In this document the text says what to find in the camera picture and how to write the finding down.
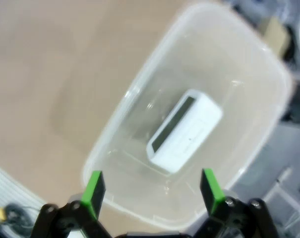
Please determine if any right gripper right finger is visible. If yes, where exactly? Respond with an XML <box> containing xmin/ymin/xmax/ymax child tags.
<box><xmin>190</xmin><ymin>168</ymin><xmax>282</xmax><ymax>238</ymax></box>

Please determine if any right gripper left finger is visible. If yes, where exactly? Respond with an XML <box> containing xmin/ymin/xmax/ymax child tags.
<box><xmin>32</xmin><ymin>170</ymin><xmax>108</xmax><ymax>238</ymax></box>

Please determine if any unwrapped white digital clock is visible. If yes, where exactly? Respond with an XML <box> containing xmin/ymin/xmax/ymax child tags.
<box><xmin>146</xmin><ymin>89</ymin><xmax>224</xmax><ymax>174</ymax></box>

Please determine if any white ribbed base panel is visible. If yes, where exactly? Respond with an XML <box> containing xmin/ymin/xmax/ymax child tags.
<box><xmin>0</xmin><ymin>160</ymin><xmax>46</xmax><ymax>238</ymax></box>

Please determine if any clear plastic container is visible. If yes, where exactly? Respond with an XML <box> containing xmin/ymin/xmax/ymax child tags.
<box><xmin>81</xmin><ymin>2</ymin><xmax>296</xmax><ymax>231</ymax></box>

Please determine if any black cable with yellow tag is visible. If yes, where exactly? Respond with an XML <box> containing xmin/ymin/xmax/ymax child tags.
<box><xmin>0</xmin><ymin>202</ymin><xmax>34</xmax><ymax>229</ymax></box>

